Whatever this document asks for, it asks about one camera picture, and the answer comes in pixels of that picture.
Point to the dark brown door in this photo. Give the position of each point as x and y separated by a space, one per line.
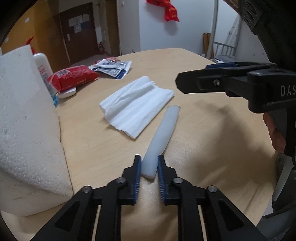
81 44

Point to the white translucent soft strip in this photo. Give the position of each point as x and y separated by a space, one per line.
161 136

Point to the posted paper notices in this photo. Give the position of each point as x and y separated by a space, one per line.
78 23

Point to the wooden side door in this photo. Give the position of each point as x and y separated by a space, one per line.
113 27

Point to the white tissue stack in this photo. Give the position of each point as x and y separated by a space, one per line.
134 109

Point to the small white flat device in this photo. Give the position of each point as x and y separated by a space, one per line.
67 93

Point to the white blue sachet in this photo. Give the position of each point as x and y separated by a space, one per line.
113 73
113 64

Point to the red tissue pack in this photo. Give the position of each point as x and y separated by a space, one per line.
71 77

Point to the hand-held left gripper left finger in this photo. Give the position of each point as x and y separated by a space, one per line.
137 179

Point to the white foam box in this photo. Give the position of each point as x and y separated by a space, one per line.
27 139

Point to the red hanging bag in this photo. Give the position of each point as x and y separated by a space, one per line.
171 12

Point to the grey chair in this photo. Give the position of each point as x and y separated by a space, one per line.
281 180

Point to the red fire extinguisher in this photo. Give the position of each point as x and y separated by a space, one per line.
101 48

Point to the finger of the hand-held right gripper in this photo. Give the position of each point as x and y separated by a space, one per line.
217 65
198 81

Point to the person's right hand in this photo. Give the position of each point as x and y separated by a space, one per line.
276 139

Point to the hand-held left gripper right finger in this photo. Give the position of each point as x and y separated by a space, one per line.
161 182

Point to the wooden wardrobe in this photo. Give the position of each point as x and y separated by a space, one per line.
46 30

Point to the wooden board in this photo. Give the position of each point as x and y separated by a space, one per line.
206 45

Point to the white lotion bottle red pump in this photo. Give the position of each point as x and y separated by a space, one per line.
42 67

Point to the grey metal bed frame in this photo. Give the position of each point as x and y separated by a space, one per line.
223 49

